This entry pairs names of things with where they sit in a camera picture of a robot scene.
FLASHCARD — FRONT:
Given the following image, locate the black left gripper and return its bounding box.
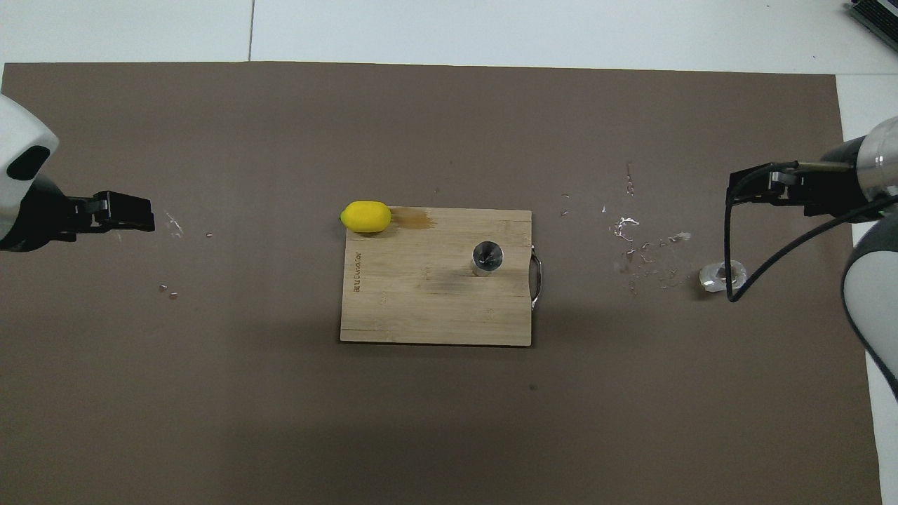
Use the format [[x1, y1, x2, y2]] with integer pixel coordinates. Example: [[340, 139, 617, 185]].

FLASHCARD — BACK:
[[0, 177, 156, 253]]

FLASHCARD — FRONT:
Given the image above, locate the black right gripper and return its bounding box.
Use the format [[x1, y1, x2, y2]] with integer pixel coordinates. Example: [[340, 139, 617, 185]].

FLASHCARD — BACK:
[[728, 137, 871, 224]]

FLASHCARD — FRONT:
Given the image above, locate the clear glass cup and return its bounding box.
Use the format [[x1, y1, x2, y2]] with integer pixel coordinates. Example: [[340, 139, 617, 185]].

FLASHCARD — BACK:
[[699, 260, 748, 293]]

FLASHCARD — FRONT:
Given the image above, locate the steel double jigger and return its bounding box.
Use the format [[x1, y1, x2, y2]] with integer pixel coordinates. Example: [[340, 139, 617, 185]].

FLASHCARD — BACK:
[[470, 240, 504, 277]]

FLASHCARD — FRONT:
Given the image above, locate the dark ribbed device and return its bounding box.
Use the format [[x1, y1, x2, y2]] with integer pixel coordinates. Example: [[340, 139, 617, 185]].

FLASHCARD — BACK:
[[847, 0, 898, 34]]

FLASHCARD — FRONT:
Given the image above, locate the brown table mat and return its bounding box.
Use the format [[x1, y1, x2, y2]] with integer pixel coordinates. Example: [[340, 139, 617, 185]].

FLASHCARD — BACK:
[[0, 62, 883, 505]]

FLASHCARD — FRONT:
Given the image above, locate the yellow lemon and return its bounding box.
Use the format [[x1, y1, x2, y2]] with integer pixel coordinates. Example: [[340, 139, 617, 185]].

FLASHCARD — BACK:
[[340, 201, 392, 234]]

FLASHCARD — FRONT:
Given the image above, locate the bamboo cutting board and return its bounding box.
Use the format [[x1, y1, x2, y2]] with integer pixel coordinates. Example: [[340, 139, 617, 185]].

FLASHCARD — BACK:
[[340, 208, 543, 347]]

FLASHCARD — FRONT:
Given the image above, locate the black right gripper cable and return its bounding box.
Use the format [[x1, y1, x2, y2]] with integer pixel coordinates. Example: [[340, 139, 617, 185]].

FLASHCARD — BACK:
[[725, 161, 898, 304]]

